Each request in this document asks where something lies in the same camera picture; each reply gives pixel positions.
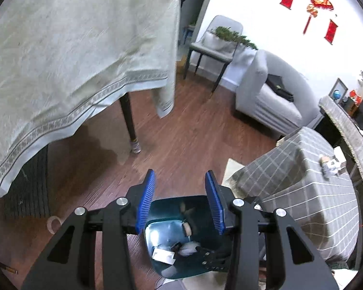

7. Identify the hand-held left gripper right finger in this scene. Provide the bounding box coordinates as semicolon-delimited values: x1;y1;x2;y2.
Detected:
205;170;339;290

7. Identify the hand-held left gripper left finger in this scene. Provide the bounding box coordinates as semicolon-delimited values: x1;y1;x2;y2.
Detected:
21;169;156;290

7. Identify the teal trash bin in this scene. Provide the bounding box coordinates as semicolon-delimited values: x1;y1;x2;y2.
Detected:
144;196;239;280

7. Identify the white tissue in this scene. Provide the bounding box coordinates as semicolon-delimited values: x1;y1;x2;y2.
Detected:
177;241;200;256

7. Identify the beige floor rug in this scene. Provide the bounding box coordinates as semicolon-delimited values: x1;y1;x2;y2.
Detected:
224;159;245;185

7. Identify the dark wooden table leg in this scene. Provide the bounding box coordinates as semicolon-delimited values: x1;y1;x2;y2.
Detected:
119;92;141;154

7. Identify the round table with checked cloth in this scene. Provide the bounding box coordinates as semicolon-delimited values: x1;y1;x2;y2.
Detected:
230;126;361;263

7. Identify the grey armchair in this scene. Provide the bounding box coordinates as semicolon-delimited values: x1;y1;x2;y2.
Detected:
235;49;321;136

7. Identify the dark floor mat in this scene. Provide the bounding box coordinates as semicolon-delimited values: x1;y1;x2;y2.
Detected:
3;148;52;218

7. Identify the crumpled white paper ball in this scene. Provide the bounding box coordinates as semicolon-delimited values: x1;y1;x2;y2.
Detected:
322;160;341;176

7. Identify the black bag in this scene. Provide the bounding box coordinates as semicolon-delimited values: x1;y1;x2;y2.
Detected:
265;74;295;102

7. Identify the grey dining chair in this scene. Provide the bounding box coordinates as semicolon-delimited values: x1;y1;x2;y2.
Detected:
183;15;244;93

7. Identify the fringed beige counter cloth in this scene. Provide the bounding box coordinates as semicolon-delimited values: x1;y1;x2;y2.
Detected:
318;96;363;218

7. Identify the table with beige cloth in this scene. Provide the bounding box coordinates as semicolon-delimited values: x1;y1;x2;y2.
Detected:
0;0;181;201

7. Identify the grey door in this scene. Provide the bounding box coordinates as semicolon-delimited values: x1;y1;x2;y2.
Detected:
150;0;220;67

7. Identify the clear tape ring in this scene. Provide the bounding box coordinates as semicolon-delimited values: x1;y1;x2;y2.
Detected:
47;216;62;234

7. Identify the picture frame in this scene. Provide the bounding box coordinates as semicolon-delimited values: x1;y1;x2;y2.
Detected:
331;78;348;100

